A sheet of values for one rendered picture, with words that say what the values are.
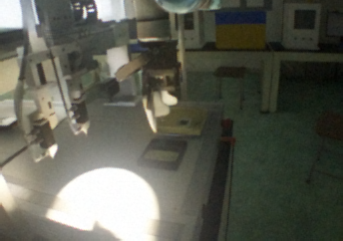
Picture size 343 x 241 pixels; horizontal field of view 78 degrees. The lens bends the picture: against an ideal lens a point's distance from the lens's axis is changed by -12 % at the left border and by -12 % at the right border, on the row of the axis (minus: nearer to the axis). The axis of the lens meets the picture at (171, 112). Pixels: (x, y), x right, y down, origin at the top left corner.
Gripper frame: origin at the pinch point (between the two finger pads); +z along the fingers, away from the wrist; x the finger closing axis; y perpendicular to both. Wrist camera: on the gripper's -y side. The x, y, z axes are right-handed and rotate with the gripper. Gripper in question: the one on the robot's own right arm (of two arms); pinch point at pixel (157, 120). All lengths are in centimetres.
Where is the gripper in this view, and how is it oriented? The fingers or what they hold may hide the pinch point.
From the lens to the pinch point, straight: 62.6
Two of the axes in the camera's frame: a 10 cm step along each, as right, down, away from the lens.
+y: 9.6, 0.5, -2.9
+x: 2.8, -4.2, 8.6
